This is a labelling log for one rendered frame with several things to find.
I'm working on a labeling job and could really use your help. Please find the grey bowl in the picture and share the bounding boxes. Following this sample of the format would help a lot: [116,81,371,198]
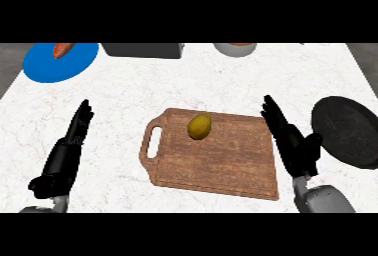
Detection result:
[213,43,259,58]

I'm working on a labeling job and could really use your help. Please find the black round pan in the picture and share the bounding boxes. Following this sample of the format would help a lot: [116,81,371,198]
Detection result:
[310,95,378,170]

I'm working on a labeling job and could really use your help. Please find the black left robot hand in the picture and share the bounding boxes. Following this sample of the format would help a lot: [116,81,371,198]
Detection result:
[27,98,96,200]

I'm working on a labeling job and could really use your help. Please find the brown wooden cutting board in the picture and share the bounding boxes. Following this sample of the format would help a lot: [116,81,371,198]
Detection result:
[139,107,281,202]

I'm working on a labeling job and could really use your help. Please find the dark grey appliance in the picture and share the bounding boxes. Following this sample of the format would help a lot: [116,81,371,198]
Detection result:
[101,43,186,60]

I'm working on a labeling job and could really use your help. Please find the yellow lemon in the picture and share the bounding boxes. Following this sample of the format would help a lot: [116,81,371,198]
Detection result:
[186,113,214,141]

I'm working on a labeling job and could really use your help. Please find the blue round plate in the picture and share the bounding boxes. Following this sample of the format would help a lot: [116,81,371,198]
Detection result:
[23,43,101,84]

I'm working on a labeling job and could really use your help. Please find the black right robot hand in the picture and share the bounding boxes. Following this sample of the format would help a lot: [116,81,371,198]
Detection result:
[260,94,325,179]

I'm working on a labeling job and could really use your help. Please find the orange carrot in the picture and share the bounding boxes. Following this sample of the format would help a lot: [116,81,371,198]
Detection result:
[52,43,77,60]

